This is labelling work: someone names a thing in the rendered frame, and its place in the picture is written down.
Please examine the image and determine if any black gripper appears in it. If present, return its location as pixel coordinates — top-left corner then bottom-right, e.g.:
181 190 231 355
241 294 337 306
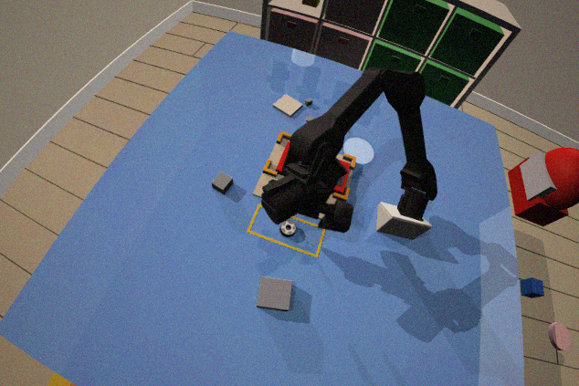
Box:
299 199 353 233

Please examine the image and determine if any grey wheel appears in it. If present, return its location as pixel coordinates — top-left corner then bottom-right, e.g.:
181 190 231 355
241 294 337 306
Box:
279 220 297 237

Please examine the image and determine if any beige flat square plate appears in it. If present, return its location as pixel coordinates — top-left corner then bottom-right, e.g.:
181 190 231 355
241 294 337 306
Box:
272 95 303 117

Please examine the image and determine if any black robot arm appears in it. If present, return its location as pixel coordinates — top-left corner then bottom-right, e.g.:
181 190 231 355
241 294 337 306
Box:
261 68 437 224

